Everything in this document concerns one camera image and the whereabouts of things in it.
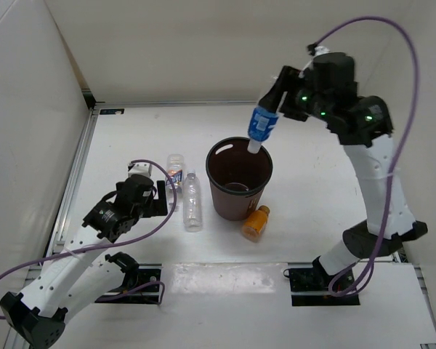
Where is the purple cable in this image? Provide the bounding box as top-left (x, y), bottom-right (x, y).
top-left (0, 158), bottom-right (178, 320)
top-left (315, 15), bottom-right (421, 298)

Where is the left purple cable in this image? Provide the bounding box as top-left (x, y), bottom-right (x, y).
top-left (0, 158), bottom-right (178, 320)

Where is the left blue corner sticker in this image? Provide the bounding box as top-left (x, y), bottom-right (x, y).
top-left (99, 108), bottom-right (125, 115)

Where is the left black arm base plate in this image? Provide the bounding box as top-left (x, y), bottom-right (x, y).
top-left (95, 264), bottom-right (162, 305)

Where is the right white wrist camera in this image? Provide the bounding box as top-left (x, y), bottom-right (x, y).
top-left (307, 43), bottom-right (330, 57)

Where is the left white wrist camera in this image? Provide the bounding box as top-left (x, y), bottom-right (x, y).
top-left (127, 162), bottom-right (152, 178)

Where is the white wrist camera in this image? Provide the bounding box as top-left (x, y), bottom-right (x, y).
top-left (307, 43), bottom-right (330, 57)
top-left (127, 162), bottom-right (152, 178)

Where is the orange juice bottle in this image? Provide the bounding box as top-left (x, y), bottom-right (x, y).
top-left (241, 205), bottom-right (270, 242)

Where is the clear unlabelled plastic bottle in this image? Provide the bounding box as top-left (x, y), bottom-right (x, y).
top-left (183, 170), bottom-right (203, 232)

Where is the left aluminium frame rail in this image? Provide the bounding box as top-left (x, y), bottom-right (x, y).
top-left (3, 87), bottom-right (99, 349)

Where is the dark red plastic bin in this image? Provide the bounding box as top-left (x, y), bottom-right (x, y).
top-left (206, 137), bottom-right (273, 221)

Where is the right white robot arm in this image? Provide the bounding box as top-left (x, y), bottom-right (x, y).
top-left (251, 52), bottom-right (428, 291)

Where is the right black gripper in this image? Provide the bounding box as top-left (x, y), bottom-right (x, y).
top-left (258, 67), bottom-right (332, 123)

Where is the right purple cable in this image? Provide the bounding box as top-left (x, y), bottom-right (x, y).
top-left (315, 15), bottom-right (421, 298)

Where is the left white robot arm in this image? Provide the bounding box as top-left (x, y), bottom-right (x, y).
top-left (0, 174), bottom-right (168, 348)

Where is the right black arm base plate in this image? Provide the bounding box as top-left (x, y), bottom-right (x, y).
top-left (283, 268), bottom-right (360, 307)

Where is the clear bottle blue orange label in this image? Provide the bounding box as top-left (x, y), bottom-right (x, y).
top-left (166, 154), bottom-right (185, 206)

